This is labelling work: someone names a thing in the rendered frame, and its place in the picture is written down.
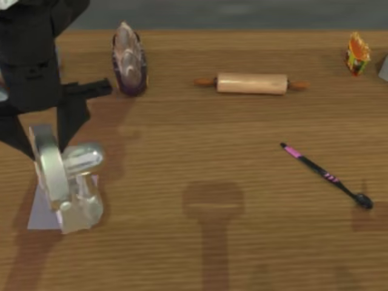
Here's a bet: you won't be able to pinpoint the gray box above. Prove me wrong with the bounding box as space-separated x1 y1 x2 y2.
377 54 388 81

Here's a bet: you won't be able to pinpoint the wooden rolling pin orange handles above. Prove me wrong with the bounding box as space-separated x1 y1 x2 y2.
193 72 311 96

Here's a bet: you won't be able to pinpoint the black and pink toothbrush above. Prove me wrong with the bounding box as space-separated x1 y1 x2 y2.
279 142 374 210

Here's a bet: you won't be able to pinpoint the clear plastic tape dispenser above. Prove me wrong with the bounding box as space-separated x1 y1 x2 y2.
28 124 106 235

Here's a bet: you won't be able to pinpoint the orange and green snack packet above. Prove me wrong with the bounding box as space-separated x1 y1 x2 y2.
345 32 371 77

